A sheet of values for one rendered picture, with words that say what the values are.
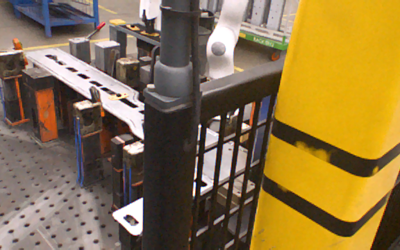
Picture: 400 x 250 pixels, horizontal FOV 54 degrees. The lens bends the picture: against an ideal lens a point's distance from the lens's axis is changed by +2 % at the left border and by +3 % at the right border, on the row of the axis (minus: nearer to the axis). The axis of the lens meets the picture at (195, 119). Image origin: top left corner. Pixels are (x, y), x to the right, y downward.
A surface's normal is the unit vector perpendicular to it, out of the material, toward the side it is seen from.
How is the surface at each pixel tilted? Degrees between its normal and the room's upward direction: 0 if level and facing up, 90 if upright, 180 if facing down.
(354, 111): 90
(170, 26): 90
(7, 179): 0
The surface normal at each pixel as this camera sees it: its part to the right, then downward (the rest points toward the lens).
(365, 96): -0.72, 0.28
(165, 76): -0.40, 0.40
